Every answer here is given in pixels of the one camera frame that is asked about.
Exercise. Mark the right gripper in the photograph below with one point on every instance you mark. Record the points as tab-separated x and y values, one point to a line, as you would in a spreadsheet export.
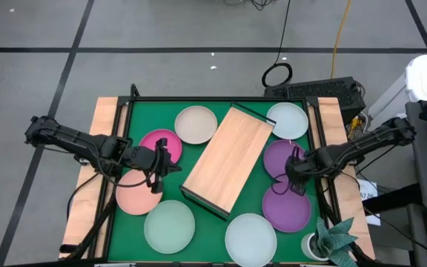
302	167

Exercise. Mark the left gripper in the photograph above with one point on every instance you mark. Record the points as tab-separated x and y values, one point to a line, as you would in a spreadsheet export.
143	158

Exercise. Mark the purple plate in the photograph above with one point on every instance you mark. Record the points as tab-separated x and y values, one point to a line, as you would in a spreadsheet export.
285	213
276	157

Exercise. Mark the magenta pink plate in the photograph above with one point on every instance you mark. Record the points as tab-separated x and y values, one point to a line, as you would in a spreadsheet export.
149	140

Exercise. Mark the peach plate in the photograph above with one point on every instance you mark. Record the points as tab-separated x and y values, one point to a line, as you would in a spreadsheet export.
135	198

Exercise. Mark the pale white-blue plate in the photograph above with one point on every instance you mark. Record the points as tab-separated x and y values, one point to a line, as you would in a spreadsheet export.
287	120
250	240

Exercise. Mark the beige plate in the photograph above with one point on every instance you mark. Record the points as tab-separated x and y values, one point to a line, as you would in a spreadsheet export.
195	124

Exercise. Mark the white bowl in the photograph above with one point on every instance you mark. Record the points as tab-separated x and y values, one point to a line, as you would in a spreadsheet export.
169	227

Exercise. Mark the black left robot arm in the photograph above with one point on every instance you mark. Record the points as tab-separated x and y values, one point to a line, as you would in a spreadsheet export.
69	139

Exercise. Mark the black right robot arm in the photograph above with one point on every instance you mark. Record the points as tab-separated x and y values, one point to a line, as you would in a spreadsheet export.
365	142

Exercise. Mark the white paper sheet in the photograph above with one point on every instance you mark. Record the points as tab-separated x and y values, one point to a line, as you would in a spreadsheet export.
371	185

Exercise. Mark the white plant pot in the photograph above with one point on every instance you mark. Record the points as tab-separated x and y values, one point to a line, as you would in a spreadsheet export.
308	246

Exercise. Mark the black computer case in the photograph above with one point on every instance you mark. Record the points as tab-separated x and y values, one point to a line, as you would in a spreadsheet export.
317	94

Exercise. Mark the green leafy plant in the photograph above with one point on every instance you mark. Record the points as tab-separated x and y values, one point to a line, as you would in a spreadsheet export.
334	241

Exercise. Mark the green table mat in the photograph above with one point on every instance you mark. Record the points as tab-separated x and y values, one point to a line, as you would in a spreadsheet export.
206	237

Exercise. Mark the wooden shelf with black frame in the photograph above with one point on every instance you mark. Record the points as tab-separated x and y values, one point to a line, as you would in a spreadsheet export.
228	159

